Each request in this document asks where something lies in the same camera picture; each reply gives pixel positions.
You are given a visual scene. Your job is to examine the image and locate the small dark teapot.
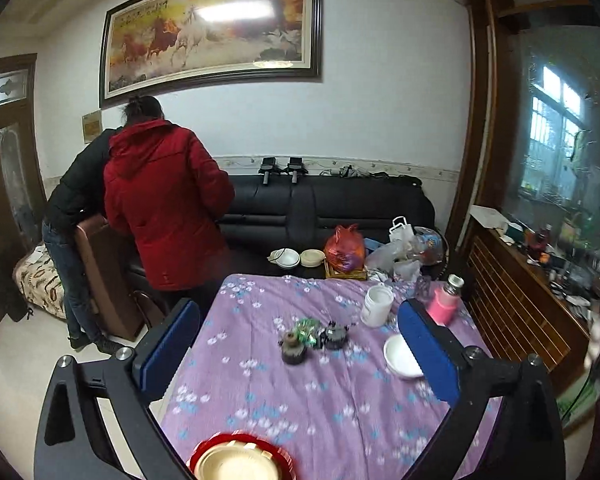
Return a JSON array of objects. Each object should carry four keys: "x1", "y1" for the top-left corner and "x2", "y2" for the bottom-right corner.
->
[
  {"x1": 322, "y1": 321, "x2": 350, "y2": 351},
  {"x1": 280, "y1": 331, "x2": 308, "y2": 366}
]

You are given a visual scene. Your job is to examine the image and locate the slatted wooden cabinet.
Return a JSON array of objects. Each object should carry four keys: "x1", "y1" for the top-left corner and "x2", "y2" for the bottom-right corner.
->
[{"x1": 462, "y1": 205, "x2": 598, "y2": 401}]

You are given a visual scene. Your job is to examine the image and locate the pink bottle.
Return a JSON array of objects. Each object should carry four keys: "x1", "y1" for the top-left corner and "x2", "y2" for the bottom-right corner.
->
[{"x1": 426, "y1": 274, "x2": 463, "y2": 325}]

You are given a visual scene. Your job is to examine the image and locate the white paper bag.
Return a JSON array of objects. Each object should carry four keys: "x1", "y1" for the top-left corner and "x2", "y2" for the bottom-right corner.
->
[{"x1": 389, "y1": 216, "x2": 415, "y2": 243}]

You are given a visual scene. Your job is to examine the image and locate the wooden door with glass panels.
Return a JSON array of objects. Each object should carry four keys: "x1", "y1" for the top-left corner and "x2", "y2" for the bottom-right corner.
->
[{"x1": 0, "y1": 54, "x2": 48, "y2": 331}]

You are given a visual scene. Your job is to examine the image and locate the wooden partition frame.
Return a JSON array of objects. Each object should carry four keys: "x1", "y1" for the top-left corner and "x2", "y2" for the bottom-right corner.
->
[{"x1": 460, "y1": 0, "x2": 511, "y2": 261}]

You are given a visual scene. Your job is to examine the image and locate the purple floral tablecloth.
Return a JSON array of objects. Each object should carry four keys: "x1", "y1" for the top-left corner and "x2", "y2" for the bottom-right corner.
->
[{"x1": 160, "y1": 274, "x2": 503, "y2": 480}]

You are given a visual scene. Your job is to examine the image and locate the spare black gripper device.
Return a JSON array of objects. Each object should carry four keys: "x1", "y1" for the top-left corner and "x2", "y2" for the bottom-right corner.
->
[
  {"x1": 285, "y1": 156, "x2": 308, "y2": 184},
  {"x1": 257, "y1": 156, "x2": 279, "y2": 186}
]

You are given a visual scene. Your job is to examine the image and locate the green candy wrapper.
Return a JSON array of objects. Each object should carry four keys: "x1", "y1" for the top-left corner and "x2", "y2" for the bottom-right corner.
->
[{"x1": 292, "y1": 317, "x2": 321, "y2": 347}]

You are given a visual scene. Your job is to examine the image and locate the white plastic jar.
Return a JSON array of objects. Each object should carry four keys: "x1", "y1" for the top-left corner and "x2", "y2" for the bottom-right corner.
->
[{"x1": 361, "y1": 284, "x2": 395, "y2": 328}]

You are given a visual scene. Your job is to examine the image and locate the framed horse painting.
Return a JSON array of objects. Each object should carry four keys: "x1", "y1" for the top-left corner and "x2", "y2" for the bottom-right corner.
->
[{"x1": 98, "y1": 0, "x2": 324, "y2": 109}]

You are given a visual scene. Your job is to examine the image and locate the brown armchair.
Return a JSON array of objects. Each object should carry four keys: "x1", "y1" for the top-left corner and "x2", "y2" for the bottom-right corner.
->
[{"x1": 75, "y1": 212, "x2": 153, "y2": 341}]

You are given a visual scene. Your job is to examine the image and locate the colourful printed ball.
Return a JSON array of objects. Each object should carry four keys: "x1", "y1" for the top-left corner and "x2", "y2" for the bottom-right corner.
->
[{"x1": 412, "y1": 227, "x2": 443, "y2": 266}]

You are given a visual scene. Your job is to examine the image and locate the small white bowl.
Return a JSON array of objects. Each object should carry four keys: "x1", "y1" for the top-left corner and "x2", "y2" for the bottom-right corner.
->
[{"x1": 383, "y1": 334, "x2": 426, "y2": 380}]

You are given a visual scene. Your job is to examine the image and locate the red plastic bag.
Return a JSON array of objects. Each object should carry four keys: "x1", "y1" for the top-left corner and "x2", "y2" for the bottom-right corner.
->
[{"x1": 324, "y1": 224, "x2": 367, "y2": 272}]

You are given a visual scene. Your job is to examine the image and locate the clear plastic bags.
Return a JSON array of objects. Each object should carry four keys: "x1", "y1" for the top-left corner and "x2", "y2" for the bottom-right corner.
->
[{"x1": 365, "y1": 240, "x2": 423, "y2": 283}]

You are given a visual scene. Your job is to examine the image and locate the patterned upholstered seat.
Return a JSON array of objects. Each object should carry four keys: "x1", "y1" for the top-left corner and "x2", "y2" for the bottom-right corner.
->
[{"x1": 12, "y1": 247, "x2": 68, "y2": 318}]

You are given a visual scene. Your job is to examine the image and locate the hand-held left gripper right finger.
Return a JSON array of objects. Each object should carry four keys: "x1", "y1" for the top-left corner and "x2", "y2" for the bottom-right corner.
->
[{"x1": 396, "y1": 297, "x2": 567, "y2": 480}]

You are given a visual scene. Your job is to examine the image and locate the black leather sofa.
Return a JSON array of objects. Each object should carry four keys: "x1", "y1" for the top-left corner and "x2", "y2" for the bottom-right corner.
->
[{"x1": 215, "y1": 172, "x2": 436, "y2": 271}]

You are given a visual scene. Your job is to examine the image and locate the yellow woven tray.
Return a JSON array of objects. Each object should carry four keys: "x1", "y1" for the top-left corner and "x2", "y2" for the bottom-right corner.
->
[{"x1": 327, "y1": 265, "x2": 368, "y2": 281}]

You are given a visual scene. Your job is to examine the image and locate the glass partition panel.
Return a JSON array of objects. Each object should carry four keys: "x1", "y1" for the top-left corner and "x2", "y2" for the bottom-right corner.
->
[{"x1": 500, "y1": 25, "x2": 600, "y2": 321}]

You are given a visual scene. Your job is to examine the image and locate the small wall plaque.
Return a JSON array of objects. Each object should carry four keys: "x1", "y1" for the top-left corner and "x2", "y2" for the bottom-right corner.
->
[{"x1": 82, "y1": 109, "x2": 102, "y2": 145}]

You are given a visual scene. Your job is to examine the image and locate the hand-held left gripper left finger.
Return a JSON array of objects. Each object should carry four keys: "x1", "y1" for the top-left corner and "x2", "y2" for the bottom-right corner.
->
[{"x1": 32, "y1": 297, "x2": 202, "y2": 480}]

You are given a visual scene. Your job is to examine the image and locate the black cable bundle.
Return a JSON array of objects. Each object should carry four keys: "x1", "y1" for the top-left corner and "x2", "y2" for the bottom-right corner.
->
[{"x1": 322, "y1": 165, "x2": 421, "y2": 183}]

